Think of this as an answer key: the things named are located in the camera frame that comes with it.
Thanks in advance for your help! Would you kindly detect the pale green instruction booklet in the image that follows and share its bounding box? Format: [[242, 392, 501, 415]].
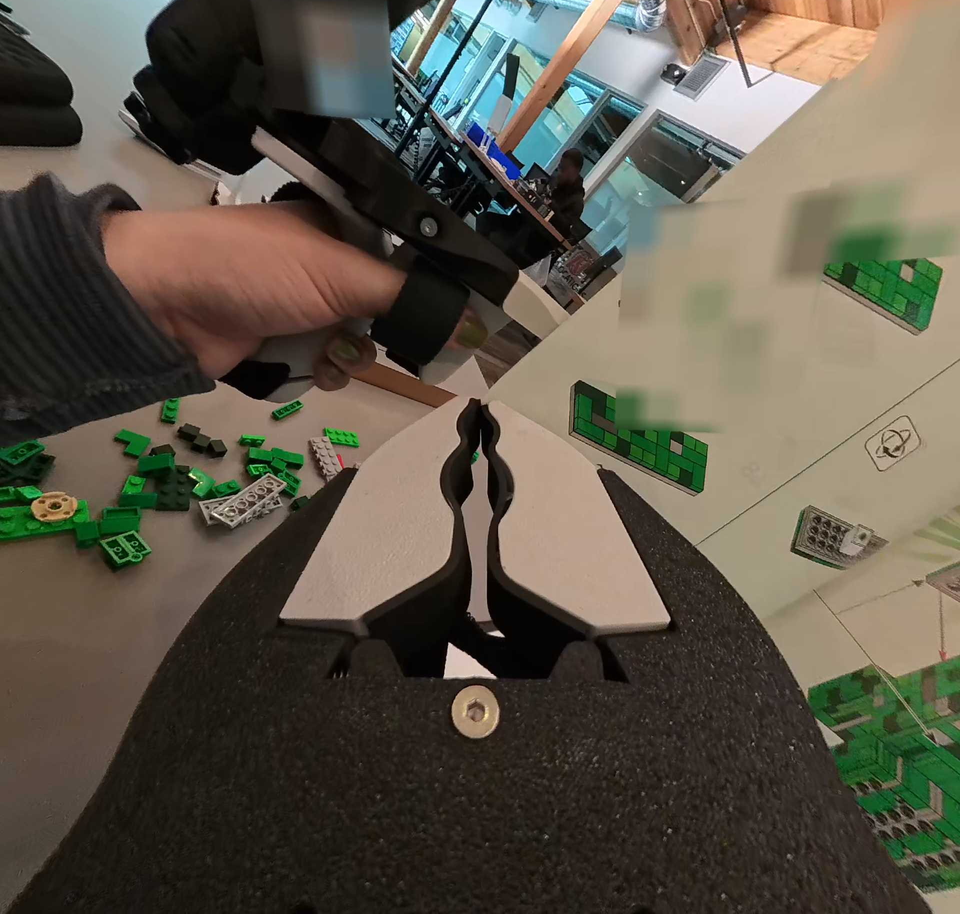
[[461, 14, 960, 896]]

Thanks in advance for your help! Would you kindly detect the blue bin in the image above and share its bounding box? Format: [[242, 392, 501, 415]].
[[465, 122, 524, 180]]

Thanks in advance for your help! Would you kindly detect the person's left hand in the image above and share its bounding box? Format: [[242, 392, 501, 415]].
[[101, 197, 490, 393]]

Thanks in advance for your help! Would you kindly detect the black cushion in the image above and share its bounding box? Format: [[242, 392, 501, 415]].
[[0, 100, 85, 147], [0, 6, 76, 105]]

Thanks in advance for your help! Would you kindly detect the pile of green toy bricks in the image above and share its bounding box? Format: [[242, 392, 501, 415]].
[[0, 396, 363, 573]]

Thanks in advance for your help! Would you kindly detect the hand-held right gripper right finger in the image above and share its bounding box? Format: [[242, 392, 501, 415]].
[[480, 401, 672, 648]]

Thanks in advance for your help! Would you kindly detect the long light grey toy plate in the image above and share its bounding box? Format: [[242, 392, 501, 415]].
[[198, 475, 290, 530]]

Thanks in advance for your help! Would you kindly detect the person's left forearm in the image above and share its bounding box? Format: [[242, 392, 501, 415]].
[[0, 171, 219, 446]]

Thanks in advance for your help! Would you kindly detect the wooden post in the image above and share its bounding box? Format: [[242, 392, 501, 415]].
[[498, 0, 635, 153]]

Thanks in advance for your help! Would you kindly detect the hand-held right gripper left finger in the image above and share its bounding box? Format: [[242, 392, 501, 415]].
[[279, 396, 485, 648]]

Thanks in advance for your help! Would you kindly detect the black floor lamp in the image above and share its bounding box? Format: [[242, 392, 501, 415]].
[[393, 0, 526, 168]]

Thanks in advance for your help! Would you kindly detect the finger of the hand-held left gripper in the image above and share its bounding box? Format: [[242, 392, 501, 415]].
[[253, 119, 521, 307]]

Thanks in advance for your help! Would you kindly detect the grey wall vent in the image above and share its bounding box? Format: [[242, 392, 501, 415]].
[[671, 55, 730, 101]]

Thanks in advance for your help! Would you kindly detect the grey desk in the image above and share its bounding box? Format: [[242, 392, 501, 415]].
[[0, 0, 489, 914]]

